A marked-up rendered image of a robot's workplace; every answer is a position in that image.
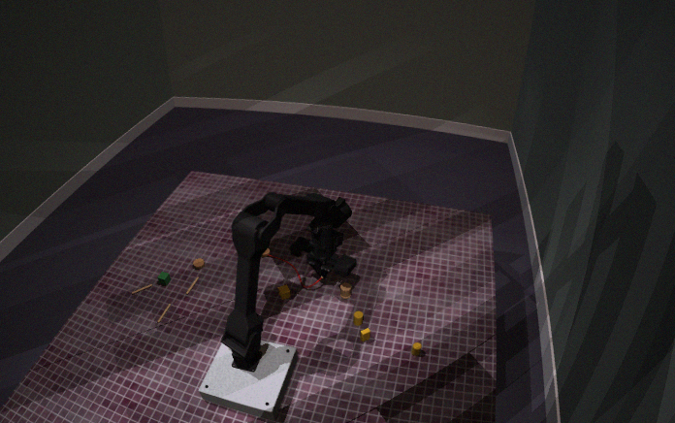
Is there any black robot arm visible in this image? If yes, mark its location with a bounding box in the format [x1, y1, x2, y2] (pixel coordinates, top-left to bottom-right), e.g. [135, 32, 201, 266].
[221, 192, 352, 372]

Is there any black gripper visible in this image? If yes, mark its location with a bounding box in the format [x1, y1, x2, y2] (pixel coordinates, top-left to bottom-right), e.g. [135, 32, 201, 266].
[290, 236, 357, 278]

